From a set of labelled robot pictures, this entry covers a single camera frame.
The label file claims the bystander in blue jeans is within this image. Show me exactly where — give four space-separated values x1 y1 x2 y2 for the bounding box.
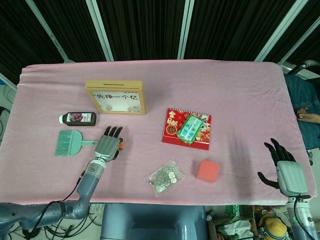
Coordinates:
284 73 320 151

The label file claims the blue-grey robot torso base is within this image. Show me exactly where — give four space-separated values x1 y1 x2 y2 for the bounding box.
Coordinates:
100 203 208 240

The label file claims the red desk calendar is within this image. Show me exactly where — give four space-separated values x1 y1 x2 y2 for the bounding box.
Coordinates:
161 107 213 151

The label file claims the wooden coin box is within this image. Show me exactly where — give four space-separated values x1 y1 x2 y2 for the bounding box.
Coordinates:
84 79 148 116

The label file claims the dark bottle white cap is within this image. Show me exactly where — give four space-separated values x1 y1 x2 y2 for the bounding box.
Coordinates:
58 112 98 127

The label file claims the clear bag of coins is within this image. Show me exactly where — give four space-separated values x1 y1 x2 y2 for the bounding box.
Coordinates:
144 157 187 198

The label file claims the black chair part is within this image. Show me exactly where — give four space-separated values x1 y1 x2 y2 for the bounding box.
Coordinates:
286 59 320 81

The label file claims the green hand brush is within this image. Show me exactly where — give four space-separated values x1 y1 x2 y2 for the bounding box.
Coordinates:
54 130 100 158

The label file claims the pink tablecloth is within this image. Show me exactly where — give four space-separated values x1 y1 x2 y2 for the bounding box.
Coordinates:
0 59 318 207

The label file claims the black partition panel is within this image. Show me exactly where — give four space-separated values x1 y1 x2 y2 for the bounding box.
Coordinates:
96 0 186 61
32 0 106 63
264 0 320 63
0 0 66 76
183 0 299 61

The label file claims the white partition frame post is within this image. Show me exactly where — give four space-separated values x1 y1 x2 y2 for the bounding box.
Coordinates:
278 17 320 65
85 0 115 62
24 0 76 64
254 0 309 63
178 0 195 60

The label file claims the bystander bare hand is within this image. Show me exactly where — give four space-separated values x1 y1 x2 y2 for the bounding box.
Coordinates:
296 107 313 121

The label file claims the red foam cube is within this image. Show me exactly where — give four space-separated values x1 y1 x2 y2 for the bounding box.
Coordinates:
195 159 221 184

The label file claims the green foil bag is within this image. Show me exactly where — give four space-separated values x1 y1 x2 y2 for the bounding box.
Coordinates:
224 204 241 217

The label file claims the yellow plush toy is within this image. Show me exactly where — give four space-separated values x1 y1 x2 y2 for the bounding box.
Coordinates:
259 216 288 240

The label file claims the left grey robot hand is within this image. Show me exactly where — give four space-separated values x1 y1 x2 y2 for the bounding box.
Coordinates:
93 125 125 163

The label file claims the green plastic pill box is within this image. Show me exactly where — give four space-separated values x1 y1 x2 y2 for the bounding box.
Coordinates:
176 114 204 146

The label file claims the black floor cable bundle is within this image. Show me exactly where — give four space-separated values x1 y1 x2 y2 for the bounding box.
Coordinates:
0 203 103 240

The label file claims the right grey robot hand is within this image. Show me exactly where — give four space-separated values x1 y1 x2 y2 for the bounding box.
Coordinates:
257 137 310 197

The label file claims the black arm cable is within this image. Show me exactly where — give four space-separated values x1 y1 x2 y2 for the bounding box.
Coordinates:
32 169 86 231

